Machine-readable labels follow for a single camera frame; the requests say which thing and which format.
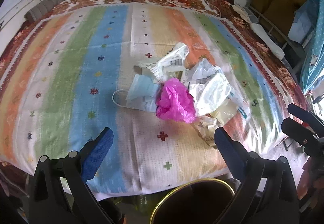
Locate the surgical mask wrapper blue white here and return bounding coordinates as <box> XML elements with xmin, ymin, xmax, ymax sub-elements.
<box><xmin>228</xmin><ymin>90</ymin><xmax>251</xmax><ymax>119</ymax></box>

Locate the brown floral blanket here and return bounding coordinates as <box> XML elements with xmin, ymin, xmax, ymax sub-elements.
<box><xmin>1</xmin><ymin>0</ymin><xmax>306</xmax><ymax>197</ymax></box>

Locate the printed paper leaflet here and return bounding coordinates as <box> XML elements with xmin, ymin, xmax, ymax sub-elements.
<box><xmin>180</xmin><ymin>58</ymin><xmax>221</xmax><ymax>86</ymax></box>

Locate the white medicine box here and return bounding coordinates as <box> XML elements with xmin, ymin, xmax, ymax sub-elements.
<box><xmin>137</xmin><ymin>59</ymin><xmax>186</xmax><ymax>82</ymax></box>

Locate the black bin with gold rim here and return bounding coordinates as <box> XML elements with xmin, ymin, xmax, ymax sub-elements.
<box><xmin>150</xmin><ymin>178</ymin><xmax>234</xmax><ymax>224</ymax></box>

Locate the cream foil wrapper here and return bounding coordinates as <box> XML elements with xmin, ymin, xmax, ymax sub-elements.
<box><xmin>192</xmin><ymin>106</ymin><xmax>238</xmax><ymax>149</ymax></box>

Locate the metal bed rail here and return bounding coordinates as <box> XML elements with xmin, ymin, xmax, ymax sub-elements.
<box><xmin>244</xmin><ymin>6</ymin><xmax>305</xmax><ymax>82</ymax></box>

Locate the white barcode plastic wrapper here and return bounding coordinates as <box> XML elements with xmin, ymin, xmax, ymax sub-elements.
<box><xmin>151</xmin><ymin>42</ymin><xmax>190</xmax><ymax>80</ymax></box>

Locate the white bed headboard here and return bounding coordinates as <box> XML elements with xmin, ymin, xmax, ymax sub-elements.
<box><xmin>0</xmin><ymin>0</ymin><xmax>43</xmax><ymax>53</ymax></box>

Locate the pink plastic bag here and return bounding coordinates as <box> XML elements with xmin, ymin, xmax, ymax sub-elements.
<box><xmin>156</xmin><ymin>78</ymin><xmax>196</xmax><ymax>124</ymax></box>

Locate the striped colourful bed mat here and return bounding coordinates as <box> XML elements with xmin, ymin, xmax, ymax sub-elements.
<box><xmin>1</xmin><ymin>3</ymin><xmax>306</xmax><ymax>197</ymax></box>

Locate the blue patterned fabric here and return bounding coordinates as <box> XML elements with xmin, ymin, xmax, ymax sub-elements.
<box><xmin>288</xmin><ymin>0</ymin><xmax>323</xmax><ymax>93</ymax></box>

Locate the grey folded cloth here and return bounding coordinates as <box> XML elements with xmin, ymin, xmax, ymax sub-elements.
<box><xmin>25</xmin><ymin>0</ymin><xmax>65</xmax><ymax>23</ymax></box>

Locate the blue surgical face mask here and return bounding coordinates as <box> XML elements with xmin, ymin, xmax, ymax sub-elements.
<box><xmin>112</xmin><ymin>74</ymin><xmax>161</xmax><ymax>113</ymax></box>

